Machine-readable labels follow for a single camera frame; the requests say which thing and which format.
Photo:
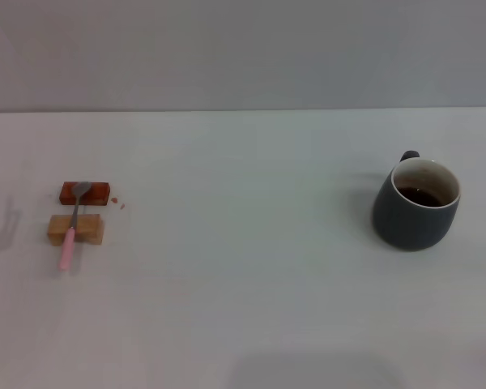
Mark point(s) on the red-brown wooden block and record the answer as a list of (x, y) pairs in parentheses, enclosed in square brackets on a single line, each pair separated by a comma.
[(99, 192)]

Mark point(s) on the grey ceramic mug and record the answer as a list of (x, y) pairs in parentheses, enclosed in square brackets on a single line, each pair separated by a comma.
[(405, 227)]

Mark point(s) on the light wooden bridge block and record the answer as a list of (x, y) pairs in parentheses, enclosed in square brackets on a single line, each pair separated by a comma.
[(91, 227)]

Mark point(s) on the dark coffee liquid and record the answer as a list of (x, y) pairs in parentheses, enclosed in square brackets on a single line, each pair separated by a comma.
[(423, 196)]

